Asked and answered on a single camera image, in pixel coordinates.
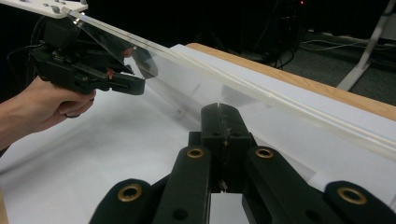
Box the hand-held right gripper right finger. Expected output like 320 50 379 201
219 104 258 191

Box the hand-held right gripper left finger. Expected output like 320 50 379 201
200 103 226 191

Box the clear acrylic frame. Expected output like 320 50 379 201
64 7 396 163

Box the white table mat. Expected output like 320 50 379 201
0 43 396 224

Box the black equipment stand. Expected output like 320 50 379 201
242 0 303 63

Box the white table leg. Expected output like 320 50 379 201
335 0 396 91

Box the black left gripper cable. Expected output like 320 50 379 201
5 17 46 86

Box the black floor cable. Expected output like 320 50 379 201
272 45 298 70

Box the white floor cable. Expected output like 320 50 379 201
299 28 396 53

